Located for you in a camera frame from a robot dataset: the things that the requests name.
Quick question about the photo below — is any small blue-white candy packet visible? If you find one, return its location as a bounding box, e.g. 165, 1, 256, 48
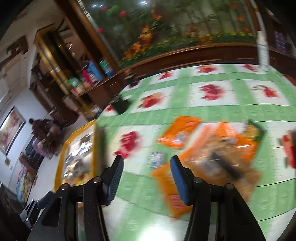
149, 152, 165, 170

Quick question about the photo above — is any framed wall painting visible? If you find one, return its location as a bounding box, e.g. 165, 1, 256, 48
0, 106, 26, 155

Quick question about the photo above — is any large orange biscuit pack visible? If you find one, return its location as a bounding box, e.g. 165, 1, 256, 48
151, 157, 192, 218

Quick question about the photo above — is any black canister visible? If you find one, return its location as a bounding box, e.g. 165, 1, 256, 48
110, 95, 130, 115

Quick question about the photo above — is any white spray bottle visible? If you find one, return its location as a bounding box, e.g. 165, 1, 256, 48
257, 31, 269, 71

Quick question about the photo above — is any orange clear cracker pack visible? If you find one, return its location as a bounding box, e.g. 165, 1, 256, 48
182, 121, 260, 201

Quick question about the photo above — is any yellow snack tray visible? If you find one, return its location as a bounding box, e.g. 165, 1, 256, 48
53, 120, 96, 192

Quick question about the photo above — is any seated person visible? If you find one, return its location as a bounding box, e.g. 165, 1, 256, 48
29, 118, 62, 159

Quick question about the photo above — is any small orange snack bag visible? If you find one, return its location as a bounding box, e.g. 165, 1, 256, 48
157, 116, 202, 149

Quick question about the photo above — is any green-ended cracker packet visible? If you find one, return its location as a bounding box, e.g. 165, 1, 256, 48
241, 119, 265, 143

